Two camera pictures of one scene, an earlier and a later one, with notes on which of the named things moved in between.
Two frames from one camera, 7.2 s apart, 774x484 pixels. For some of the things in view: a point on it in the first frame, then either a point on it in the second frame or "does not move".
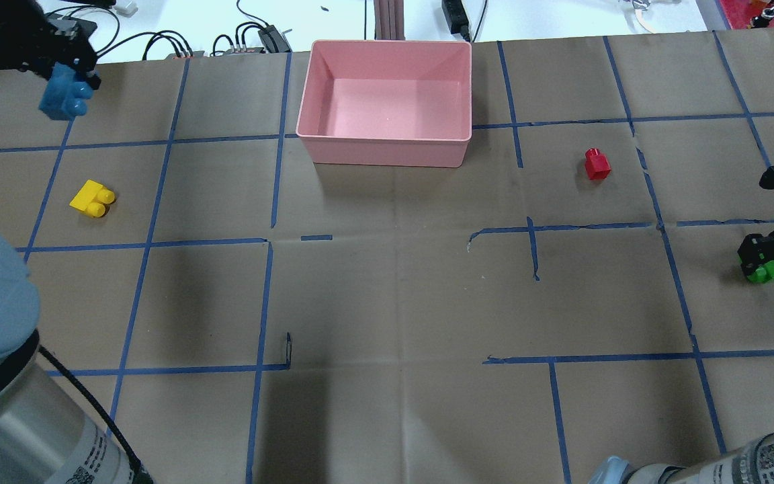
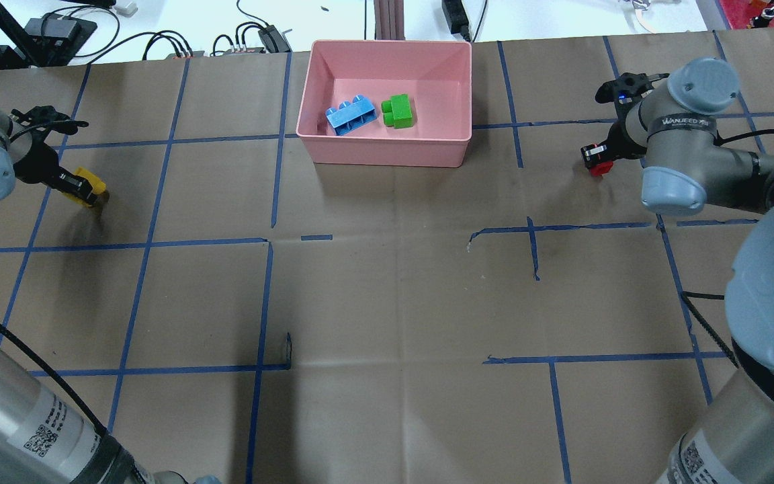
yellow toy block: [93, 199] -> [98, 186]
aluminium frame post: [389, 16] does not move
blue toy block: [66, 95] -> [349, 116]
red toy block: [596, 166] does not move
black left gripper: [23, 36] -> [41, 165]
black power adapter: [456, 17] does not move
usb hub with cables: [252, 37] does not move
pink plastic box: [387, 103] does not move
